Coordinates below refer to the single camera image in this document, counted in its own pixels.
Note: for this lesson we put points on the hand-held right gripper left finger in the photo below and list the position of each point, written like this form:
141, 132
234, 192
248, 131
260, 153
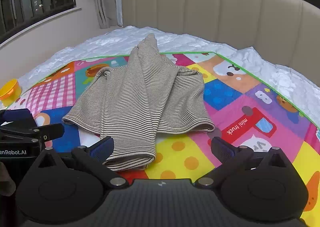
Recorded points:
101, 149

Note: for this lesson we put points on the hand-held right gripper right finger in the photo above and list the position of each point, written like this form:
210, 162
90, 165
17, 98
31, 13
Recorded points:
222, 150

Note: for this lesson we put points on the striped beige shirt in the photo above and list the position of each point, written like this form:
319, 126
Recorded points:
140, 92

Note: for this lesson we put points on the beige padded headboard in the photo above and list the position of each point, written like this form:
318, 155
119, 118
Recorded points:
212, 9

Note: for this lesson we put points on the colourful patchwork play mat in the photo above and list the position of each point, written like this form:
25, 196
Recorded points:
225, 97

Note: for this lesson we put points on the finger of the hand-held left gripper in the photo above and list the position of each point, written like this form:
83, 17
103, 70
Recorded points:
50, 132
17, 116

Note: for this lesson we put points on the white quilted bed sheet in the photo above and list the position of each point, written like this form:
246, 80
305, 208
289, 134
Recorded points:
112, 39

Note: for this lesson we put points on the person's left hand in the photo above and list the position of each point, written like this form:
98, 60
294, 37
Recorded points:
5, 179

